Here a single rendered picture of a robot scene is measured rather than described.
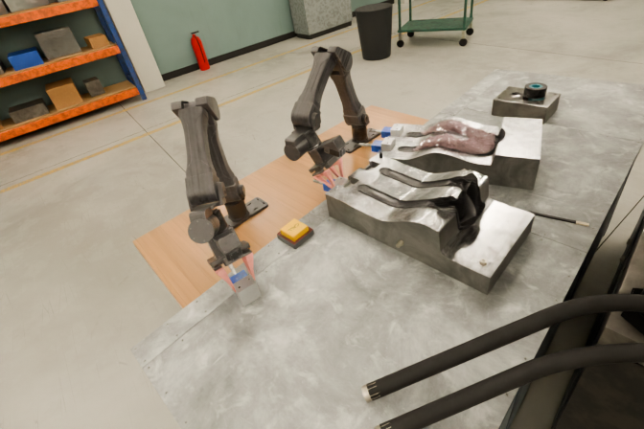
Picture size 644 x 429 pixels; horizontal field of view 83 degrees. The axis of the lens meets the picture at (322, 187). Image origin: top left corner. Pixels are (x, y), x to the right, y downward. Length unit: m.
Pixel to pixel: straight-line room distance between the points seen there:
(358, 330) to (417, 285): 0.18
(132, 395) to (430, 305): 1.48
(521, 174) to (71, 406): 2.05
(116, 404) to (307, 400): 1.34
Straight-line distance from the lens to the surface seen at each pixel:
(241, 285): 0.95
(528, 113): 1.65
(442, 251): 0.93
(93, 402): 2.12
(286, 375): 0.85
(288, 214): 1.20
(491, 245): 0.97
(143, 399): 1.99
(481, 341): 0.78
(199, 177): 0.91
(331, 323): 0.90
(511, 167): 1.23
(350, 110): 1.40
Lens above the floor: 1.54
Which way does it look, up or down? 35 degrees down
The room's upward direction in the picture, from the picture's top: 11 degrees counter-clockwise
